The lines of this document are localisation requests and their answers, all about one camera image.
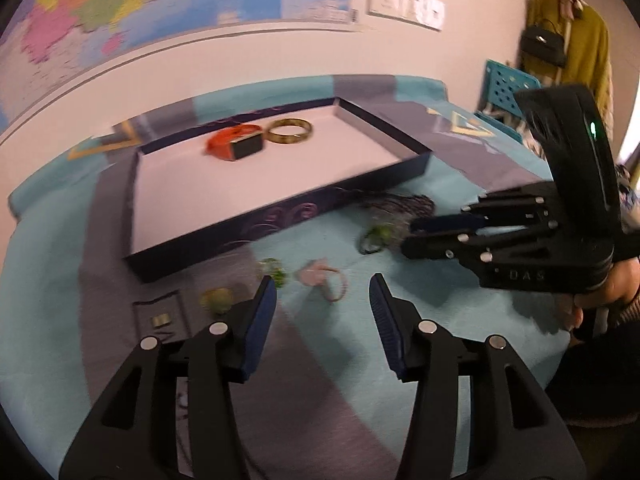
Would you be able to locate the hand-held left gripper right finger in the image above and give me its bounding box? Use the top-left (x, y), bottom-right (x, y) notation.
top-left (368, 273), bottom-right (587, 480)

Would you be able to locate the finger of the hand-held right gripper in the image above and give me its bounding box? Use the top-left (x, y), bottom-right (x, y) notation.
top-left (410, 182), bottom-right (558, 234)
top-left (400, 225), bottom-right (566, 263)

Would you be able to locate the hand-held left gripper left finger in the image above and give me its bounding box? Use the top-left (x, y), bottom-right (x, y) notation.
top-left (59, 275), bottom-right (278, 480)

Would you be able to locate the purple beaded bracelet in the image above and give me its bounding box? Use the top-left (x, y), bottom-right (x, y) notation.
top-left (345, 187), bottom-right (437, 223)

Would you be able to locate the pink bracelet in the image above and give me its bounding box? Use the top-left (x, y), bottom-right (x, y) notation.
top-left (297, 258), bottom-right (348, 302)

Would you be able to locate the dark blue shallow box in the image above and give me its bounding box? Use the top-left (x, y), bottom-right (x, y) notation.
top-left (122, 96), bottom-right (433, 285)

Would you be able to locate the person's right forearm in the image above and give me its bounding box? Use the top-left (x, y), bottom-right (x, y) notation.
top-left (545, 295), bottom-right (640, 426)

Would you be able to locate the person's right hand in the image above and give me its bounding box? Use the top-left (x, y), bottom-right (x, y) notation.
top-left (570, 257), bottom-right (640, 331)

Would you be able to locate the teal grey printed tablecloth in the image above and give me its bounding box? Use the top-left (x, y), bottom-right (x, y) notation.
top-left (0, 75), bottom-right (571, 480)

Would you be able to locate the blue plastic stool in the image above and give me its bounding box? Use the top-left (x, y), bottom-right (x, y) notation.
top-left (475, 59), bottom-right (543, 148)

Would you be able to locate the black earring display card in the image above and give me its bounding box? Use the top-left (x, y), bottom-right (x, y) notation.
top-left (132, 290), bottom-right (196, 411)

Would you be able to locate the yellow hanging coat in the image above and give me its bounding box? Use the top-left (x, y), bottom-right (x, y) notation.
top-left (522, 0), bottom-right (613, 126)

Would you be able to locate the black handbag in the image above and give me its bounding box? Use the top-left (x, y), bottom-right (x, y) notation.
top-left (520, 20), bottom-right (568, 68)

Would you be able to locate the orange smartwatch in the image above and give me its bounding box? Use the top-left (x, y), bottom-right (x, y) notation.
top-left (206, 124), bottom-right (263, 162)

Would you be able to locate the gold bangle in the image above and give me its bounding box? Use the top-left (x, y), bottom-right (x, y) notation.
top-left (263, 117), bottom-right (315, 145)

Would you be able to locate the small green bead ring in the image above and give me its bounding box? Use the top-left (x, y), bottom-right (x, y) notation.
top-left (257, 257), bottom-right (288, 288)

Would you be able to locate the colourful wall map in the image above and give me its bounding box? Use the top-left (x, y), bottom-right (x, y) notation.
top-left (0, 0), bottom-right (358, 131)

